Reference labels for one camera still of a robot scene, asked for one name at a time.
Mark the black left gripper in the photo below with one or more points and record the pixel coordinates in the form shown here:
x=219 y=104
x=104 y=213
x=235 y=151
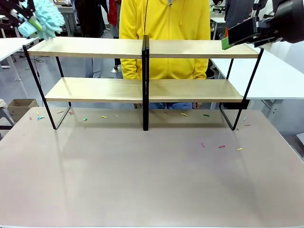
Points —
x=10 y=12

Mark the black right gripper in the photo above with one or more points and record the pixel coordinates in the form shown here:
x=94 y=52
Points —
x=292 y=21

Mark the teal chenille duster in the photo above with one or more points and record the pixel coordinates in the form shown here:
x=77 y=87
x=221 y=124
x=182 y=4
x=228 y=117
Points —
x=50 y=21

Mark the person's left hand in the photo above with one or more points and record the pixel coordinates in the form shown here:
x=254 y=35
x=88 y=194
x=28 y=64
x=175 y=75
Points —
x=195 y=105

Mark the person's right hand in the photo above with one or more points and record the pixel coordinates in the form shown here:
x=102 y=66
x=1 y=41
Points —
x=138 y=106

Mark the black stand pole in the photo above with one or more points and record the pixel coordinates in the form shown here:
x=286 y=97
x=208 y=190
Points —
x=256 y=8

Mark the person with orange trousers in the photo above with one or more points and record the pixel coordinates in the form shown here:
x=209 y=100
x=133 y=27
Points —
x=237 y=12

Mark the white side table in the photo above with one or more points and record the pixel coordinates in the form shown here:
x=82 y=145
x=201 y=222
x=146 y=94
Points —
x=12 y=46

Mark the grey metal desk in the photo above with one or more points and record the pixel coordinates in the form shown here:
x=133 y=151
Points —
x=67 y=16

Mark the small white desk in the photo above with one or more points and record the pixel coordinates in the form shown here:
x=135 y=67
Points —
x=218 y=21

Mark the large white table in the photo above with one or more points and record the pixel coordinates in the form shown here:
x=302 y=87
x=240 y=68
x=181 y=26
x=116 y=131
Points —
x=273 y=76

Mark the person in dark clothes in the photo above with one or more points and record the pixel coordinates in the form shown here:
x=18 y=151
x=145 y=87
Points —
x=91 y=16

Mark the red hanging garment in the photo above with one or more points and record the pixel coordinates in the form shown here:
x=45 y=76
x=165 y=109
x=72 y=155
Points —
x=112 y=12

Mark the person in yellow hoodie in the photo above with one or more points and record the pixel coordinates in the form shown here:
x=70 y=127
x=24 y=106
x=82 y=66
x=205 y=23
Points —
x=166 y=23

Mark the cardboard box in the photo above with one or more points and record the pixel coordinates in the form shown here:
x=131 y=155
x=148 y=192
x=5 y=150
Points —
x=21 y=108

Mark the green white scrap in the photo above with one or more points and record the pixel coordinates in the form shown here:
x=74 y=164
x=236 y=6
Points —
x=40 y=117

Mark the wooden shelf unit black frame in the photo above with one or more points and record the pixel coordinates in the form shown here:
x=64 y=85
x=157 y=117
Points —
x=202 y=51
x=95 y=47

